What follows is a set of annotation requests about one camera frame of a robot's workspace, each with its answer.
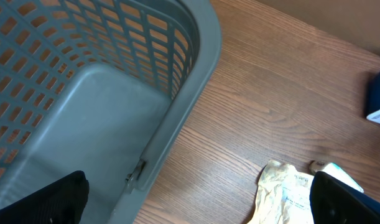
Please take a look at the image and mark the clear bag beige contents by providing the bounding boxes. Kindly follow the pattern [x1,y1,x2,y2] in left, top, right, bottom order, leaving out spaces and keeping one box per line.
[249,160,314,224]

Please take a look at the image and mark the cardboard box at back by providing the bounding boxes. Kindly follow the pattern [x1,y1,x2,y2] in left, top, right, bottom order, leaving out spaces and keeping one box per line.
[259,0,380,56]

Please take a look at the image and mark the white barcode scanner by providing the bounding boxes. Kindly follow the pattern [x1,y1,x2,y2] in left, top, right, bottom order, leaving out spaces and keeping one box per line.
[366,72,380,124]

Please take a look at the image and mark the grey plastic mesh basket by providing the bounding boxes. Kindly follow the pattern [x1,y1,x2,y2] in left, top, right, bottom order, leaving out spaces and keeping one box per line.
[0,0,222,223]

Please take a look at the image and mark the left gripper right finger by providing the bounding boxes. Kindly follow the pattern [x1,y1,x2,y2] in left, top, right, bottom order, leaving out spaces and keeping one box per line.
[310,171,380,224]

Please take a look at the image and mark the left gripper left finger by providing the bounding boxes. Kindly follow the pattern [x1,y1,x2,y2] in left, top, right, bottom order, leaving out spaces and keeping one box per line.
[0,170,90,224]

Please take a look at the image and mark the teal white tissue pack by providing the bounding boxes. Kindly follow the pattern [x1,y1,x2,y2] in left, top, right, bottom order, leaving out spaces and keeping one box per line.
[309,161,364,193]

